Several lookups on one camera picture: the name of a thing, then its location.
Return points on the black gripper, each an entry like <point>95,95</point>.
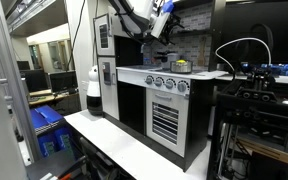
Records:
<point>165,22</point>

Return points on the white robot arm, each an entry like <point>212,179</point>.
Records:
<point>145,21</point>

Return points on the yellow toy in pot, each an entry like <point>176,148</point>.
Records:
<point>181,61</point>

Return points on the steel pot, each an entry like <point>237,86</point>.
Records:
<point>181,68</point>

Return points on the toy kitchen play set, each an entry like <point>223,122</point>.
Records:
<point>169,112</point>

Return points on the black computer monitor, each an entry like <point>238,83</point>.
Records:
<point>63,81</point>

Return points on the blue storage box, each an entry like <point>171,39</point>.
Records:
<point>44,117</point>

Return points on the wooden fork on wall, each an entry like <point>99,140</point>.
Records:
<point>201,57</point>

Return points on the white black camera stand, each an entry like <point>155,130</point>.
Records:
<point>93,97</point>

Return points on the black 3D printer frame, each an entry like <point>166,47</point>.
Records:
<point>253,103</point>

